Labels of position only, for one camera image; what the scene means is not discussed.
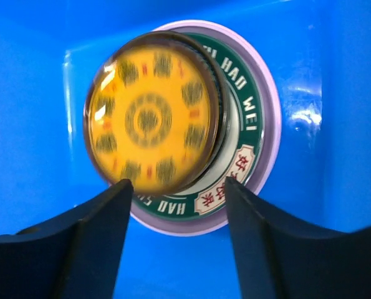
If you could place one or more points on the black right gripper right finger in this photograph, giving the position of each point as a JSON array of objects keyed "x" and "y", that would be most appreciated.
[{"x": 278, "y": 255}]

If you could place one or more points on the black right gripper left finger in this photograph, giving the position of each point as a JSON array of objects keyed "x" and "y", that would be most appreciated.
[{"x": 73, "y": 255}]

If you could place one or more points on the white plate dark lettered rim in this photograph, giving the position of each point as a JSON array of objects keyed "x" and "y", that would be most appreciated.
[{"x": 241, "y": 149}]

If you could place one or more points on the purple plate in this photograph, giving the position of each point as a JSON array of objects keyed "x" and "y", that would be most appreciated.
[{"x": 271, "y": 132}]

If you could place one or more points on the yellow patterned plate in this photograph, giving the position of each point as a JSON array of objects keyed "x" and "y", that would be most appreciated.
[{"x": 152, "y": 113}]

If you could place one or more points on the blue plastic bin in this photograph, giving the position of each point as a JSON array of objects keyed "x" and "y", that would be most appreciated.
[{"x": 318, "y": 53}]

